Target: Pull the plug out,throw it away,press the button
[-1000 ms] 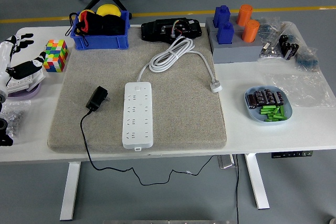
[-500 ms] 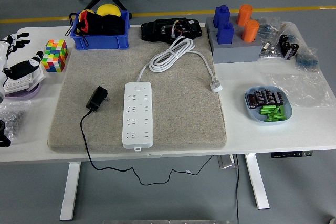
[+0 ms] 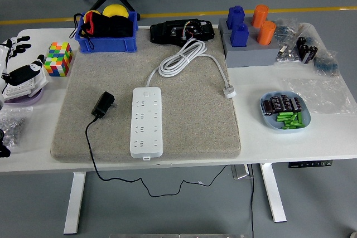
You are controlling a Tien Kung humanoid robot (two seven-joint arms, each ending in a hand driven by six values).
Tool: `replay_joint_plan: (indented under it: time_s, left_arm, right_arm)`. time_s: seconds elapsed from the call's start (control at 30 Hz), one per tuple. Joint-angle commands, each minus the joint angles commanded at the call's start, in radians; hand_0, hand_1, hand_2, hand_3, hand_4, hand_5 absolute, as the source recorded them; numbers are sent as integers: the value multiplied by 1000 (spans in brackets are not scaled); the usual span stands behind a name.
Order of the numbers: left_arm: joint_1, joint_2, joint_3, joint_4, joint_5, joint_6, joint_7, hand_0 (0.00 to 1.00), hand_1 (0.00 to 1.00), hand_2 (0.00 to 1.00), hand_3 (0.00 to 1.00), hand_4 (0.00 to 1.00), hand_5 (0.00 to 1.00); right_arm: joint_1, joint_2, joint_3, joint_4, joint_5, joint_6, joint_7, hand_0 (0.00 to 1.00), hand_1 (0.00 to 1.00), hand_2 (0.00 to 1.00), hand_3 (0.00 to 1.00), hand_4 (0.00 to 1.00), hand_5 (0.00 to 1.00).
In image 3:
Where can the white table leg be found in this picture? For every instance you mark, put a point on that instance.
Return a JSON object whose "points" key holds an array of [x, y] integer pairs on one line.
{"points": [[274, 199], [74, 207]]}

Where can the grey block holder base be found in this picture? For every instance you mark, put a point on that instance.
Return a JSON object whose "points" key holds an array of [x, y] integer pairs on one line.
{"points": [[222, 26], [251, 57]]}

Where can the clear bag of metal parts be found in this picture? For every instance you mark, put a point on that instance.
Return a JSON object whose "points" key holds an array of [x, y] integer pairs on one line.
{"points": [[287, 55]]}

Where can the light blue plate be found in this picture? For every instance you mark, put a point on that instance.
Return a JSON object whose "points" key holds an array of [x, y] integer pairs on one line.
{"points": [[269, 122]]}

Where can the blue plastic bin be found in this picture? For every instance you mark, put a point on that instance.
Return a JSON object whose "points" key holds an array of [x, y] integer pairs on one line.
{"points": [[106, 45]]}

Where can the purple round plate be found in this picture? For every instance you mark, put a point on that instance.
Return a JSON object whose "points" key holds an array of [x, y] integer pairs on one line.
{"points": [[22, 101]]}

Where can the grey round floor object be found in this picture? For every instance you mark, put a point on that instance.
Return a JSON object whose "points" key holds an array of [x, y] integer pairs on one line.
{"points": [[354, 234]]}

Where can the clear bag of screws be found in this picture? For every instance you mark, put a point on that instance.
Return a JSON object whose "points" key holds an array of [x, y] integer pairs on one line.
{"points": [[14, 126]]}

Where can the clear bag of black capacitors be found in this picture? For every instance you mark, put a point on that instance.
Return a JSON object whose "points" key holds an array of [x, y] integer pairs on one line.
{"points": [[305, 49]]}

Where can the colourful puzzle cube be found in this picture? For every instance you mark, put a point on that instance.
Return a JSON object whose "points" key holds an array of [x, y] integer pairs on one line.
{"points": [[58, 59]]}

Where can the grey-brown mat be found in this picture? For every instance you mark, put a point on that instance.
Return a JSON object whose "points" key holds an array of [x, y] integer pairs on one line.
{"points": [[195, 126]]}

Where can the green cylinder piece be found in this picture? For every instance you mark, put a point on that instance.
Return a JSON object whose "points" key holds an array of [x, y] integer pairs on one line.
{"points": [[284, 118], [299, 117], [291, 127], [294, 117], [284, 114], [293, 123]]}

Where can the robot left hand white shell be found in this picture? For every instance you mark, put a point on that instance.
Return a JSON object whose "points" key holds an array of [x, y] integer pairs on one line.
{"points": [[22, 72]]}

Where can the metal box under table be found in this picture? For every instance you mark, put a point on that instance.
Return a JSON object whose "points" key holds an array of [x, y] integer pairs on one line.
{"points": [[240, 171]]}

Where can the blue square block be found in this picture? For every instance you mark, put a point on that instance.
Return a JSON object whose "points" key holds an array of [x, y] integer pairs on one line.
{"points": [[235, 16], [239, 36]]}

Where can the clear bag of blue parts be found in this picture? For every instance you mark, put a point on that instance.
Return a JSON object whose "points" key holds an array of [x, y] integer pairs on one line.
{"points": [[284, 30], [326, 63]]}

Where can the black cloth pouch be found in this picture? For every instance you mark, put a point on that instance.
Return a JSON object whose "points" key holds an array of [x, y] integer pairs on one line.
{"points": [[120, 27]]}

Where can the yellow foam ball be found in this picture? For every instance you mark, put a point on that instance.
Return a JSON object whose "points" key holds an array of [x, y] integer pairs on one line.
{"points": [[114, 10]]}

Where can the black open electronic device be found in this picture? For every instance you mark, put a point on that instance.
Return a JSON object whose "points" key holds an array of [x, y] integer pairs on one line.
{"points": [[164, 33]]}

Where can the black table control panel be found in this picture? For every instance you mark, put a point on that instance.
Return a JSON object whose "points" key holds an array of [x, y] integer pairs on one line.
{"points": [[309, 164]]}

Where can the empty clear plastic bag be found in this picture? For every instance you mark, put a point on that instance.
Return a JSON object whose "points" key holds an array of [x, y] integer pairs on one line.
{"points": [[320, 93]]}

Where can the black capacitor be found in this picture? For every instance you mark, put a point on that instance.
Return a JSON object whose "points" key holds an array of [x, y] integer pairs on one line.
{"points": [[291, 103], [267, 107], [285, 101], [275, 102], [298, 104]]}

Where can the orange cylinder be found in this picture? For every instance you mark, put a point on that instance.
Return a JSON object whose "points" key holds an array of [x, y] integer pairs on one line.
{"points": [[265, 32], [259, 15]]}

